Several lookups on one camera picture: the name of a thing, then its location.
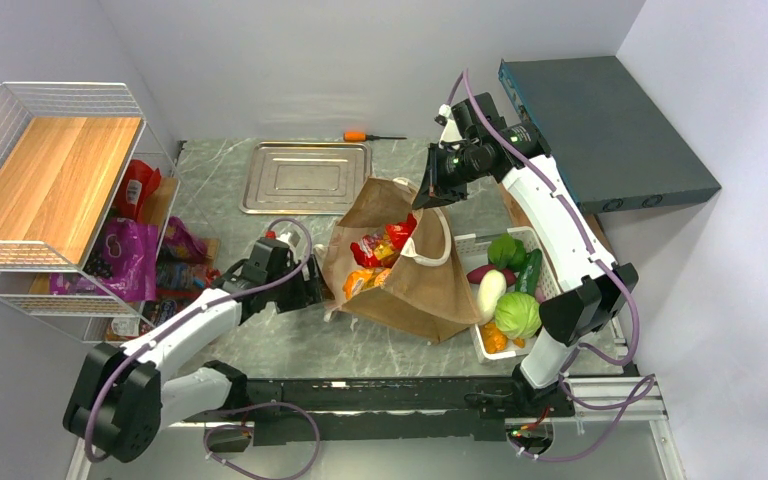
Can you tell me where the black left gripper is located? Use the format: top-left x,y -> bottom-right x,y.
266,253 -> 333,313

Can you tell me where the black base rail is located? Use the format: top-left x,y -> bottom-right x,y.
186,375 -> 575,446

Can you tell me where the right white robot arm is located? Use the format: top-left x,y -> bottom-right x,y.
412,93 -> 640,415

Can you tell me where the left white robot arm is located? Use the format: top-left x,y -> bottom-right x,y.
63,221 -> 323,463

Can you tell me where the wooden board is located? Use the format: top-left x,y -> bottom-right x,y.
499,185 -> 616,271

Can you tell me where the green leafy vegetable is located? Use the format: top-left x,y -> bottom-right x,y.
487,233 -> 528,272

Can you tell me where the silver metal tray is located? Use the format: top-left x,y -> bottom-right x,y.
239,141 -> 372,215

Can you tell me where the orange ginger root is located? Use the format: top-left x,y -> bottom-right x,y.
479,321 -> 526,354

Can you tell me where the white eggplant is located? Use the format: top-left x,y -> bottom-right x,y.
476,272 -> 508,325

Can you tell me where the blue grey network switch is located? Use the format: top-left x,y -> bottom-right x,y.
498,56 -> 721,214

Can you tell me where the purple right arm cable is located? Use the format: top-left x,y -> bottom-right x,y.
446,68 -> 657,464

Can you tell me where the colourful snack pack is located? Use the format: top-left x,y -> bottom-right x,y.
104,262 -> 221,342

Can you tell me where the green cabbage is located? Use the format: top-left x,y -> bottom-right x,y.
493,292 -> 542,340

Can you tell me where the white wire shelf rack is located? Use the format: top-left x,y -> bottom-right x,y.
0,81 -> 211,344

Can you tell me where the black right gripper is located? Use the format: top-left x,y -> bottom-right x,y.
413,141 -> 491,210

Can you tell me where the dark green cucumber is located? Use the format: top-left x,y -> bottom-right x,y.
515,248 -> 543,296

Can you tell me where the magenta sweet potato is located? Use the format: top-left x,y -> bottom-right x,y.
466,264 -> 516,287

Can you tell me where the purple snack bag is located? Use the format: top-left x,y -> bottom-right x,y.
50,217 -> 210,304

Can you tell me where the small red snack bag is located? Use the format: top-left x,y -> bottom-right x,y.
113,159 -> 162,222

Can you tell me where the white perforated plastic basket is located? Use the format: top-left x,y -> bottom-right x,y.
455,227 -> 560,364

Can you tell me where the red candy bag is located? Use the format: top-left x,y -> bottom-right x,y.
350,214 -> 417,268

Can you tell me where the orange handle screwdriver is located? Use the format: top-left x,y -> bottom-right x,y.
342,131 -> 405,143

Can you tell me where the burlap grocery bag pink print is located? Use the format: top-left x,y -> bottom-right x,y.
321,177 -> 481,343

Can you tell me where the orange snack bag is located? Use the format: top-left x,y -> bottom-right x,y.
343,267 -> 391,299

